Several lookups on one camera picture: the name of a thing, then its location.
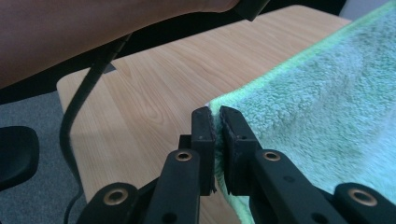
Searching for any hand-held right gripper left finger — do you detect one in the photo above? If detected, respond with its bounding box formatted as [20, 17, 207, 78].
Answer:
[178, 105, 218, 197]

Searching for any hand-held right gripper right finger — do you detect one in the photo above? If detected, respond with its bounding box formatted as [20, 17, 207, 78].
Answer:
[219, 105, 263, 198]

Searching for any green terry towel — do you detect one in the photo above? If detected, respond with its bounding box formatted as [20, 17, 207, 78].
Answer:
[208, 0, 396, 224]

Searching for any black chair part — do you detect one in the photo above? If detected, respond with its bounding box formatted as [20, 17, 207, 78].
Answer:
[0, 125, 40, 192]

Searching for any black cable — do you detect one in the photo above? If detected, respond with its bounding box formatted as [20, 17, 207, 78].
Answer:
[58, 32, 134, 224]

